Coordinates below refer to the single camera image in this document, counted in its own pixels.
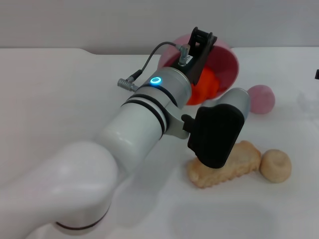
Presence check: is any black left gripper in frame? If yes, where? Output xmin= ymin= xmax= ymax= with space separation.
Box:
xmin=174 ymin=26 xmax=218 ymax=84

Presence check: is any pink plastic bowl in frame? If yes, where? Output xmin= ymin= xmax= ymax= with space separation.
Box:
xmin=158 ymin=34 xmax=240 ymax=100

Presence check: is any long toy bread loaf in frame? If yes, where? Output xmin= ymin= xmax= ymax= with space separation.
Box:
xmin=187 ymin=140 xmax=262 ymax=189

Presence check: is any round beige toy bun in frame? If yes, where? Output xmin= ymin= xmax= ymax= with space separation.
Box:
xmin=259 ymin=148 xmax=292 ymax=184

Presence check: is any left wrist camera housing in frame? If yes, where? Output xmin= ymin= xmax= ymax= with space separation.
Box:
xmin=187 ymin=87 xmax=251 ymax=169

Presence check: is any orange toy fruit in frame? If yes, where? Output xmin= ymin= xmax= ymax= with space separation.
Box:
xmin=185 ymin=67 xmax=221 ymax=106

